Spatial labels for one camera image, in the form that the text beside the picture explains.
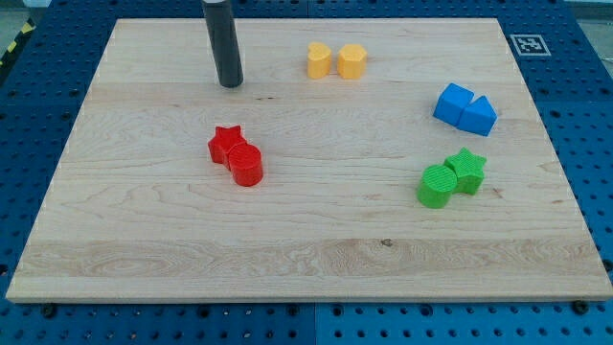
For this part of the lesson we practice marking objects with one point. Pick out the black bolt right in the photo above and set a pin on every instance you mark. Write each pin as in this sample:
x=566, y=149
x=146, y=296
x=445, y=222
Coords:
x=580, y=307

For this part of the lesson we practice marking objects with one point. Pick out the yellow heart block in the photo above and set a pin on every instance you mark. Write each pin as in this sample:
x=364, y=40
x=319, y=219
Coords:
x=318, y=60

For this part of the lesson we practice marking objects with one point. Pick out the white fiducial marker tag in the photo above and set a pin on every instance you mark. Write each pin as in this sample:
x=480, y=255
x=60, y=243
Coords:
x=530, y=45

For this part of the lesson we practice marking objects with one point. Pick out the red cylinder block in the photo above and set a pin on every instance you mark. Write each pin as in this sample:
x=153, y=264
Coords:
x=245, y=164

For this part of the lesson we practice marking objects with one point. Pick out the black bolt left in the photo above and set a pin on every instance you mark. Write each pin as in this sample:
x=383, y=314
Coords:
x=48, y=311

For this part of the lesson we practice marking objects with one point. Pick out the wooden board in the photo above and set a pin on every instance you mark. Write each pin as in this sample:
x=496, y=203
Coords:
x=137, y=211

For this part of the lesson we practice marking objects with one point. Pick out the green cylinder block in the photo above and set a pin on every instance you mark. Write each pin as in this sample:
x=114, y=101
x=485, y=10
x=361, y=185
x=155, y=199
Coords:
x=437, y=184

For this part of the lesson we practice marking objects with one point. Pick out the red star block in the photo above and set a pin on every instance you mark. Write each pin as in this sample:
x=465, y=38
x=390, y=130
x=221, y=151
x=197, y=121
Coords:
x=224, y=141

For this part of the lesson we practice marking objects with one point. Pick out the black bolt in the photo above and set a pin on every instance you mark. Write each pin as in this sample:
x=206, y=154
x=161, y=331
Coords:
x=580, y=307
x=48, y=311

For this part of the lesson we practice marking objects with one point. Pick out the blue cube block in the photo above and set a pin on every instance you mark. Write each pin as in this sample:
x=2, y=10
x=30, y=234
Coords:
x=451, y=103

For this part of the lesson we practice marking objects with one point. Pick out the yellow hexagon block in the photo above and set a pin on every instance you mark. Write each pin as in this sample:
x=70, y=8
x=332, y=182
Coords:
x=352, y=60

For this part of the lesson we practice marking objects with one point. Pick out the green star block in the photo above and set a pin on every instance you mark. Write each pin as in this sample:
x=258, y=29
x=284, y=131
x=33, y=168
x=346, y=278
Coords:
x=469, y=170

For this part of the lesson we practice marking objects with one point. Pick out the blue triangle block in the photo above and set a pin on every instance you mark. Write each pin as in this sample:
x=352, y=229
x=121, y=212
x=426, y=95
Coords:
x=478, y=117

